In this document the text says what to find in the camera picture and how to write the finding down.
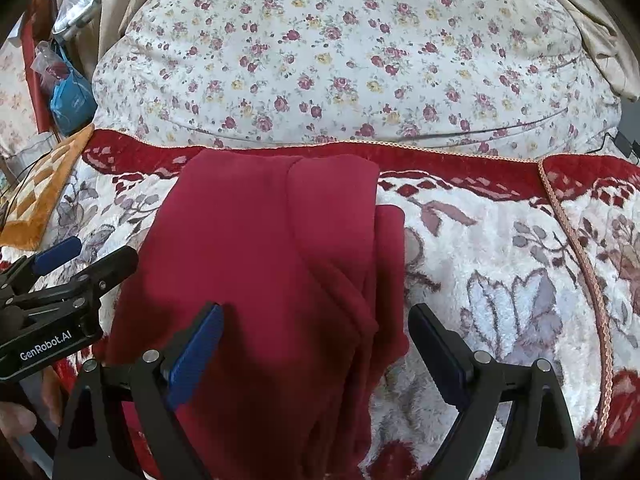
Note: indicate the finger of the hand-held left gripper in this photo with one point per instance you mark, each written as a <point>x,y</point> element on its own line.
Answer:
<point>107,266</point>
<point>57,255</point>

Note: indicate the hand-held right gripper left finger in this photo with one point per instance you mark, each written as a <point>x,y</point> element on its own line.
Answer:
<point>197,355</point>

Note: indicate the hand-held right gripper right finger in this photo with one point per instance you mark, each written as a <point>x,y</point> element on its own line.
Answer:
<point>441,357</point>

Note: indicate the dark red garment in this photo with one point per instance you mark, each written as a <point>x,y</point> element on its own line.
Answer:
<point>250,235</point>

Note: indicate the person's left hand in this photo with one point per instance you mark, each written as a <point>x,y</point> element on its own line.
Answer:
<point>17,420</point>

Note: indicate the orange patterned mat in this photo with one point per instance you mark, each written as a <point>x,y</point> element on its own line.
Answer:
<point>45,185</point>

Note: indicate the red and white plush blanket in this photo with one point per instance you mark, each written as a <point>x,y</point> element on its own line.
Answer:
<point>500,260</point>

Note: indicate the blue plastic bag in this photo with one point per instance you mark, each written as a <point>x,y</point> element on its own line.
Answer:
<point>72,104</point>

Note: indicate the clear plastic bag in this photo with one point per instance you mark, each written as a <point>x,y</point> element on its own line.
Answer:
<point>50,67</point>

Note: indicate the clear plastic package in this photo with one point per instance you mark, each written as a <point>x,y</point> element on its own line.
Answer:
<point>75,15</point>

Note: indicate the beige curtain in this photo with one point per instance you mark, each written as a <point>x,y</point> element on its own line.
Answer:
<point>117,5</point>

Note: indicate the black charger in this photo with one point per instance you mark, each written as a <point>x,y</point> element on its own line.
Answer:
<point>629,146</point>

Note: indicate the floral white pillow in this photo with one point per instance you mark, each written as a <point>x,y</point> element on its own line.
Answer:
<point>350,60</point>

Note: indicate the beige cloth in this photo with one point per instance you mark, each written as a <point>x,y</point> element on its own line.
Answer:
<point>600,45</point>

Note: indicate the red bed rail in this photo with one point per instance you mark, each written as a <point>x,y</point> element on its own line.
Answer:
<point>36,80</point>

